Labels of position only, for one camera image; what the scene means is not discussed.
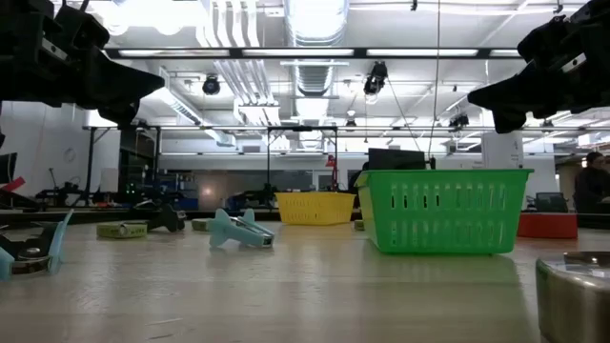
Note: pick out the black overhead light bar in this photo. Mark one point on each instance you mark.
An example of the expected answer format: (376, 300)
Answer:
(359, 53)

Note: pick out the black computer monitor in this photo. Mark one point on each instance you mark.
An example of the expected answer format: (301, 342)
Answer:
(395, 159)

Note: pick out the green tape measure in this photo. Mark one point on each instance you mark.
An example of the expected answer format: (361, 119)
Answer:
(121, 231)

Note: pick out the silver ceiling ventilation duct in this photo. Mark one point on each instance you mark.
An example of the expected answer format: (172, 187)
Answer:
(317, 24)

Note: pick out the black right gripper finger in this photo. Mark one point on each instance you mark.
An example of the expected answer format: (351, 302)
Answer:
(505, 102)
(510, 83)

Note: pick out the pale teal staple remover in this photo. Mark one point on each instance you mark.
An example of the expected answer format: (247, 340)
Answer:
(58, 243)
(229, 231)

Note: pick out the green plastic basket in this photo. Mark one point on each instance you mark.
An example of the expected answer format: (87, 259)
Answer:
(443, 238)

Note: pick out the black aluminium table frame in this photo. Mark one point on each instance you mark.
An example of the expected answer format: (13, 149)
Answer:
(71, 216)

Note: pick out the yellow plastic basket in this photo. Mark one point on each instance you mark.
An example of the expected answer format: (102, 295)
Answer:
(314, 209)

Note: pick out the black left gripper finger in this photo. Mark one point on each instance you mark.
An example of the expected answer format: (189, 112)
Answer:
(133, 93)
(124, 74)

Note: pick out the person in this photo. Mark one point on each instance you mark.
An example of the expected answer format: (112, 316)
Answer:
(591, 186)

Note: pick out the small red lamp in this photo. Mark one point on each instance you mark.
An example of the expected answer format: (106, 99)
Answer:
(331, 162)

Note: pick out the black staple remover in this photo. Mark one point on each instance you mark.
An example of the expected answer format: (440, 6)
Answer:
(167, 220)

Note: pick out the white square pillar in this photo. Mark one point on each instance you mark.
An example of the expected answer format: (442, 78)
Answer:
(500, 150)

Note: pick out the dark monitor screen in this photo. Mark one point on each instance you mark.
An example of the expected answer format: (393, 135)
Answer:
(7, 167)

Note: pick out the small lime green stapler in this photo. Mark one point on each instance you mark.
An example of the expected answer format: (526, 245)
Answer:
(200, 225)
(359, 225)

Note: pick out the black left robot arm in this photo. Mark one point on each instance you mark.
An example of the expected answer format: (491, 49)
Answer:
(9, 57)

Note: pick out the black workstation frame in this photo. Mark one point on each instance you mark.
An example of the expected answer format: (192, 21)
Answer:
(90, 162)
(302, 128)

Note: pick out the black hanging camera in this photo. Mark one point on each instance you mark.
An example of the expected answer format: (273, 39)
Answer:
(211, 86)
(458, 121)
(376, 78)

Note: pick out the flat red item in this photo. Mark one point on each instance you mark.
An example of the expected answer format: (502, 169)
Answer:
(14, 184)

